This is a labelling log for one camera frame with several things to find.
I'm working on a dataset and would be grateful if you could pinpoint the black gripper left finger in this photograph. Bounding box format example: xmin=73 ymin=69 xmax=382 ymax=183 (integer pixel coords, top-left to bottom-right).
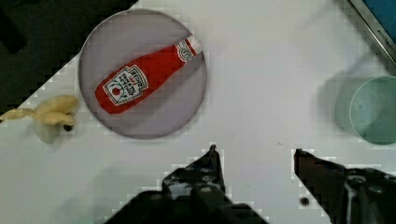
xmin=104 ymin=146 xmax=269 ymax=224

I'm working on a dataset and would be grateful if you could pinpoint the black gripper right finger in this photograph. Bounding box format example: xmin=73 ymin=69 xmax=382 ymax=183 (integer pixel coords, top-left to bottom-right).
xmin=293 ymin=148 xmax=396 ymax=224

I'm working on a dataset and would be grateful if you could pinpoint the pale green cup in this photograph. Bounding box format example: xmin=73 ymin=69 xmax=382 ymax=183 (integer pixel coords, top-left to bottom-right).
xmin=335 ymin=76 xmax=396 ymax=145

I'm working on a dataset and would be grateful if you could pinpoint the red ketchup bottle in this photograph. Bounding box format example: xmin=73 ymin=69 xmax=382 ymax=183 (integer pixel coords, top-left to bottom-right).
xmin=94 ymin=35 xmax=203 ymax=114

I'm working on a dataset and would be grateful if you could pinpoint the peeled toy banana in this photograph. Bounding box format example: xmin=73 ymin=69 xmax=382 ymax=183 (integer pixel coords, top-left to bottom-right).
xmin=0 ymin=95 xmax=78 ymax=126

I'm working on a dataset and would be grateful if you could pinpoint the grey round plate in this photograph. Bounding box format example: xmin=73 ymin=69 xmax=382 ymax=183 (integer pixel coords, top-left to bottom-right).
xmin=78 ymin=9 xmax=207 ymax=139

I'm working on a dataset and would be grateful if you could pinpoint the silver toaster oven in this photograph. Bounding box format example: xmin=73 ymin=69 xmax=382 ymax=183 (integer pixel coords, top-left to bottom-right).
xmin=348 ymin=0 xmax=396 ymax=63

